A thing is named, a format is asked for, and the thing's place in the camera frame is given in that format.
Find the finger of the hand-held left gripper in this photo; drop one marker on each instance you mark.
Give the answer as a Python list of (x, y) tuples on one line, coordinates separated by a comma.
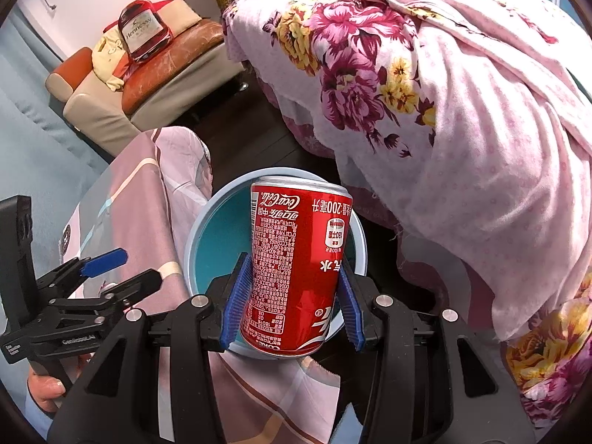
[(138, 284), (106, 259)]

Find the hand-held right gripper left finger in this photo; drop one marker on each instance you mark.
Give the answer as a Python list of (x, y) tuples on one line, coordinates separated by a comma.
[(238, 296)]

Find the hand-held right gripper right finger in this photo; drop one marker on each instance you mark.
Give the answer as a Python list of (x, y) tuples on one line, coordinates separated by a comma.
[(351, 310)]

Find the light blue round bin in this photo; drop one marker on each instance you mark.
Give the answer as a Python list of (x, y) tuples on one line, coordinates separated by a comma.
[(217, 240)]

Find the red soda can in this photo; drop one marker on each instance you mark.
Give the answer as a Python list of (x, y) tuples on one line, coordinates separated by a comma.
[(296, 263)]

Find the person's left hand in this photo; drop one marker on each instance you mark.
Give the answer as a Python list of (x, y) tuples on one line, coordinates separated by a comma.
[(46, 391)]

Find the pink and grey tablecloth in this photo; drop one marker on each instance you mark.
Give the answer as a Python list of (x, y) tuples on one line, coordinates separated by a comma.
[(138, 194)]

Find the beige and orange sofa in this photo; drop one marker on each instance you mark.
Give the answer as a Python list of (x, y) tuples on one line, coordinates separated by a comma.
[(171, 74)]

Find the pale yellow cloth bag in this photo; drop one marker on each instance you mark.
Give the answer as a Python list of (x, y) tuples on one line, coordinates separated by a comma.
[(106, 62)]

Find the pink floral blanket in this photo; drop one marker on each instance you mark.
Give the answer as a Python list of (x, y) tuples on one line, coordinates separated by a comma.
[(462, 125)]

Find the beige pillow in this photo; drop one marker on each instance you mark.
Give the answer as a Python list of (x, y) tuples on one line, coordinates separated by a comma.
[(182, 16)]

